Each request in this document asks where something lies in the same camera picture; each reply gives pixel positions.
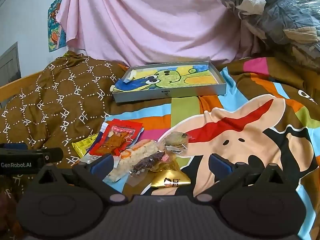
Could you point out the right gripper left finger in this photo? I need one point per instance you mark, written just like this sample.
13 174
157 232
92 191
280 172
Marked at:
93 174

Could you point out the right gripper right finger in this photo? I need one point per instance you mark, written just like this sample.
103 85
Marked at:
229 176

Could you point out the yellow snack packet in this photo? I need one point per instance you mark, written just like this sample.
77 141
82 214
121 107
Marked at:
83 145

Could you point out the orange white rice cracker pack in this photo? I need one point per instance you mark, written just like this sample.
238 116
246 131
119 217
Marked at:
130 157

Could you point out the red meat snack packet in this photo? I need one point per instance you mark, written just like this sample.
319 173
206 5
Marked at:
125 132

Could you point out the gold foil snack packet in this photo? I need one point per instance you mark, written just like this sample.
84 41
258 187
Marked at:
169 175

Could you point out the dark dried fruit packet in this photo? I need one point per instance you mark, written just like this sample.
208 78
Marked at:
149 162

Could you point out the clear round cake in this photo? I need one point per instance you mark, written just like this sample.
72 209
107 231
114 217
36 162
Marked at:
176 142

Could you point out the white navy sachet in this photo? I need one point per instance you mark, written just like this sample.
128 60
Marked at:
102 145

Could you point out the colourful cartoon bed sheet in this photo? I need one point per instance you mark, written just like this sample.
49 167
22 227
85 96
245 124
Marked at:
267 115

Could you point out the brown PF patterned quilt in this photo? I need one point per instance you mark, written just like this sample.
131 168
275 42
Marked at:
68 102

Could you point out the grey door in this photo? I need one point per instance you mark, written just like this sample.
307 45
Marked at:
9 65

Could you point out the grey tray with cartoon liner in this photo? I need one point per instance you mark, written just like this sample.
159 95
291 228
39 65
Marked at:
168 80

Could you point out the pink hanging curtain cloth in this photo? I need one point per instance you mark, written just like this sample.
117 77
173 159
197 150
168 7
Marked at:
138 32

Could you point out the plastic bag of clothes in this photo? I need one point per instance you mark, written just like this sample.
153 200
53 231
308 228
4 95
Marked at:
289 26

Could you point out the wooden bed frame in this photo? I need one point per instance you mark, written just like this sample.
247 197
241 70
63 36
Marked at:
14 87

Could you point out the colourful wall poster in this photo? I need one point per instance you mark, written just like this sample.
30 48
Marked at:
56 35

